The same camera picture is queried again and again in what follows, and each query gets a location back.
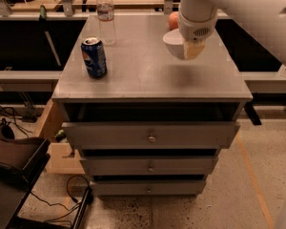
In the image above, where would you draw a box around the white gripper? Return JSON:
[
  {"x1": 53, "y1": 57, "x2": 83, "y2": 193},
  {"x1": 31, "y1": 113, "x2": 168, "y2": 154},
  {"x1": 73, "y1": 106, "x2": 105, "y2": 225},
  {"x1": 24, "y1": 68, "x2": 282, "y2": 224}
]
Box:
[{"x1": 178, "y1": 13, "x2": 217, "y2": 60}]

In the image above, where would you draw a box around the white bowl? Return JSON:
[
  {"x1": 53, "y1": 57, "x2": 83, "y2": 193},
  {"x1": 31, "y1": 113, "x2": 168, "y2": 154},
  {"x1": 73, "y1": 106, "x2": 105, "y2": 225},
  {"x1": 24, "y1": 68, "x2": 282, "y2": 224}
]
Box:
[{"x1": 163, "y1": 29, "x2": 185, "y2": 60}]

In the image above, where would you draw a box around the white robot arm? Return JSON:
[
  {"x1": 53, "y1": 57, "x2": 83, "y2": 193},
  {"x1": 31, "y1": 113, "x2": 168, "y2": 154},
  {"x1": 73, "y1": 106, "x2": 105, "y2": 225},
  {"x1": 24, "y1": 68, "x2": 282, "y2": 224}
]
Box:
[{"x1": 178, "y1": 0, "x2": 286, "y2": 66}]

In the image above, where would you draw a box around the clear plastic water bottle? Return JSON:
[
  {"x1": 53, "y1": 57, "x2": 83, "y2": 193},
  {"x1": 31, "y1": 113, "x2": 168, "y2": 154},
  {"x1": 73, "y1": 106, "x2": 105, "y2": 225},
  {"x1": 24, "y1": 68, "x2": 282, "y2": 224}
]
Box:
[{"x1": 96, "y1": 0, "x2": 116, "y2": 46}]

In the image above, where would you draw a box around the red apple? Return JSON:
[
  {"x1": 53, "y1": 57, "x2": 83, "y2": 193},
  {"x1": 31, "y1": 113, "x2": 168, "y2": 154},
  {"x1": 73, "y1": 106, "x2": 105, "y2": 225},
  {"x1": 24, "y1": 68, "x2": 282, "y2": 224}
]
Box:
[{"x1": 168, "y1": 11, "x2": 178, "y2": 30}]

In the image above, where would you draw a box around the blue Pepsi can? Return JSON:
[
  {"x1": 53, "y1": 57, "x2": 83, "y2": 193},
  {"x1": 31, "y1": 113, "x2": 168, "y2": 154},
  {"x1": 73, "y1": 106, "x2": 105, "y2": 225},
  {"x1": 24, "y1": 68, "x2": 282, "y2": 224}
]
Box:
[{"x1": 81, "y1": 36, "x2": 107, "y2": 78}]

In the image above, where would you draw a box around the top grey drawer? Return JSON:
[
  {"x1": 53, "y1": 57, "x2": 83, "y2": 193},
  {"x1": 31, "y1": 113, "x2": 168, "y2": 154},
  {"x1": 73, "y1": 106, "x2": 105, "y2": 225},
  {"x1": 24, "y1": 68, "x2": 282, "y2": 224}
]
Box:
[{"x1": 62, "y1": 121, "x2": 240, "y2": 150}]

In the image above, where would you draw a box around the grey drawer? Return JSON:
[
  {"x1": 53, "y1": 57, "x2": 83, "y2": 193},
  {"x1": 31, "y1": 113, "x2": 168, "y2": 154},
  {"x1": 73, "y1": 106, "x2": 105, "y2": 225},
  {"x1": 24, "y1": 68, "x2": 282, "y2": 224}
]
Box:
[
  {"x1": 62, "y1": 121, "x2": 240, "y2": 150},
  {"x1": 80, "y1": 156, "x2": 218, "y2": 176},
  {"x1": 90, "y1": 180, "x2": 206, "y2": 197}
]

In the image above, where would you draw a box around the middle grey drawer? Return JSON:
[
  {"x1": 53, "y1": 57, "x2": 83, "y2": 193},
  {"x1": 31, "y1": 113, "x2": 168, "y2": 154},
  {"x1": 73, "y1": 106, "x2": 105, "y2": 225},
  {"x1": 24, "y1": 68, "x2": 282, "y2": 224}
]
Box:
[{"x1": 80, "y1": 156, "x2": 218, "y2": 176}]

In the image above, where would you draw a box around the bottom grey drawer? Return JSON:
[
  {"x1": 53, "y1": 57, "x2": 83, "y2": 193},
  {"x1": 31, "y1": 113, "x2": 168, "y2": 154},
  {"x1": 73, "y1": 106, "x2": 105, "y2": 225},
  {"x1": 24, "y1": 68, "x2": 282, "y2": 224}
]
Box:
[{"x1": 90, "y1": 180, "x2": 206, "y2": 197}]

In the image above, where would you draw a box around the wooden box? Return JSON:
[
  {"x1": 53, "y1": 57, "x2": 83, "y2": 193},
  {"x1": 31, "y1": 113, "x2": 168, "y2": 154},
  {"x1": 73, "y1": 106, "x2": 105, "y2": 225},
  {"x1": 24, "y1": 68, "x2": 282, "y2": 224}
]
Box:
[{"x1": 33, "y1": 100, "x2": 84, "y2": 175}]

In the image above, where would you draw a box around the black cart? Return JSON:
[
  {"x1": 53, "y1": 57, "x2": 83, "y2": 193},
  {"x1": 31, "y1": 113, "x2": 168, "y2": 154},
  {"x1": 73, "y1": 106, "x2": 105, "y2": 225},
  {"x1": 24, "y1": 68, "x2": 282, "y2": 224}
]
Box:
[{"x1": 0, "y1": 124, "x2": 92, "y2": 229}]

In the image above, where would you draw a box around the green handled tool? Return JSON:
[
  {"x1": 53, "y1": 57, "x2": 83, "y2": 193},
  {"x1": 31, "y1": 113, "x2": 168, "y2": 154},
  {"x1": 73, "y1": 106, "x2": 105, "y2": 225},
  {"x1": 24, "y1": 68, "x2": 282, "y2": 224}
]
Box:
[{"x1": 39, "y1": 5, "x2": 47, "y2": 21}]

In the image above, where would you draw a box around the black floor cable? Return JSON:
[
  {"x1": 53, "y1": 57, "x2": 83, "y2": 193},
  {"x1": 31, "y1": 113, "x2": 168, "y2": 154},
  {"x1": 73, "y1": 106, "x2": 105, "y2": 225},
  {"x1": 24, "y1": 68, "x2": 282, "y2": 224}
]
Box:
[{"x1": 30, "y1": 175, "x2": 91, "y2": 224}]

